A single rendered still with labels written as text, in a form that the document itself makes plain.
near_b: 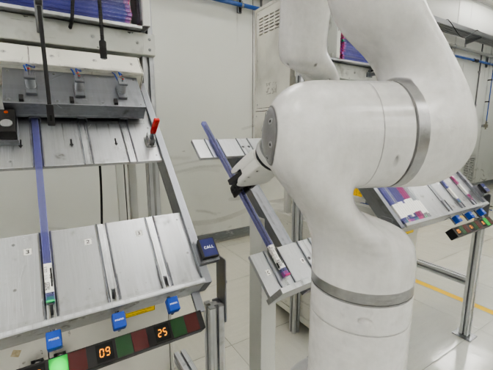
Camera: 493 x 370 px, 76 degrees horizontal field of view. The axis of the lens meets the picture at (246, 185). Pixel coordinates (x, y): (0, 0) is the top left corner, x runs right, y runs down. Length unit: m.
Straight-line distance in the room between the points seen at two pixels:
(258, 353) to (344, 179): 0.86
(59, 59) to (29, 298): 0.65
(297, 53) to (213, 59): 2.37
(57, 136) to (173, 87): 1.88
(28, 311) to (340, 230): 0.59
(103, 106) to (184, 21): 2.01
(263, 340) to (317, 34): 0.85
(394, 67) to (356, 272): 0.23
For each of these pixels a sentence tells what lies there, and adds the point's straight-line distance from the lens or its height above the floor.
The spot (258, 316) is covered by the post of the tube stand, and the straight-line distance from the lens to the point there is 1.04.
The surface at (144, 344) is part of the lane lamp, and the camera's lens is 0.73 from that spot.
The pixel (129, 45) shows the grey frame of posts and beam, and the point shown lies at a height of 1.33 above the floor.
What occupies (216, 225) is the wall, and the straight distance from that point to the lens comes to 3.03.
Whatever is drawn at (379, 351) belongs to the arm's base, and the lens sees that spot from 0.42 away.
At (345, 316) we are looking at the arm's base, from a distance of 0.39.
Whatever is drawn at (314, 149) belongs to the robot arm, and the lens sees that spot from 0.30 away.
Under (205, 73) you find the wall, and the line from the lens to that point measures 2.90.
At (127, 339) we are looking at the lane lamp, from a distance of 0.73.
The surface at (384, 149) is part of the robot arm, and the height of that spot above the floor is 1.05.
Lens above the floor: 1.07
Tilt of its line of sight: 10 degrees down
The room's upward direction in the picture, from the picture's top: straight up
